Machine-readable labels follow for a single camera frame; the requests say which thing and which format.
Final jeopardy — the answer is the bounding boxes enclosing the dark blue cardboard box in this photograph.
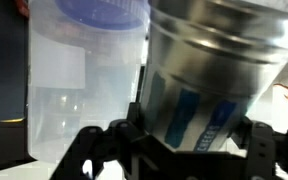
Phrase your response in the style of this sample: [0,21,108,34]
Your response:
[0,0,32,170]

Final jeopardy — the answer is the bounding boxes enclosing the clear plastic cup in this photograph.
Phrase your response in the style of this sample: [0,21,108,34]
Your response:
[27,0,150,163]

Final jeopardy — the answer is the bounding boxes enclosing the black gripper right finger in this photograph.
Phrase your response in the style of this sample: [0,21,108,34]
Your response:
[230,117,288,180]

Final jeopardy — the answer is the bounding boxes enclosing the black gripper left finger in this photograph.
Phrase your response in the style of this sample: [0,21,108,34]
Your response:
[48,101,172,180]

